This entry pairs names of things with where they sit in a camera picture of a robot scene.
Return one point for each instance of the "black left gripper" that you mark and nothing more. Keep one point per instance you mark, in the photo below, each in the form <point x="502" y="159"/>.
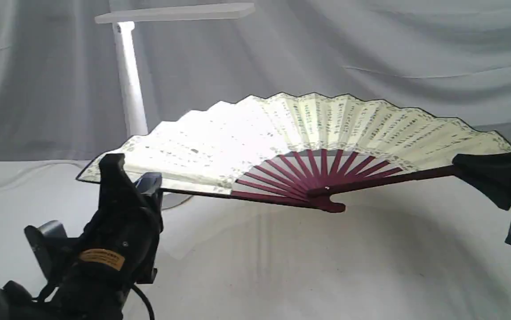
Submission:
<point x="117" y="247"/>

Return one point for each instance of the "cream paper folding fan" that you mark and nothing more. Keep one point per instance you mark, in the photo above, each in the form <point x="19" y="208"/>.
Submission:
<point x="300" y="150"/>

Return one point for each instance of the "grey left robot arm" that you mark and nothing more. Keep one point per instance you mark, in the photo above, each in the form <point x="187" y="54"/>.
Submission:
<point x="16" y="303"/>

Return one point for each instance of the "white desk lamp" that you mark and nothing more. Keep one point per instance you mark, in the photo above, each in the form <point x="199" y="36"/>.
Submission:
<point x="171" y="56"/>

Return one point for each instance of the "grey fabric backdrop curtain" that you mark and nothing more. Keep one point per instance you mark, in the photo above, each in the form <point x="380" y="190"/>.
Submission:
<point x="60" y="93"/>

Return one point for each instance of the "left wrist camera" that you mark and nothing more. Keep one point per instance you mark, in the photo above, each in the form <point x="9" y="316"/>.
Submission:
<point x="49" y="243"/>

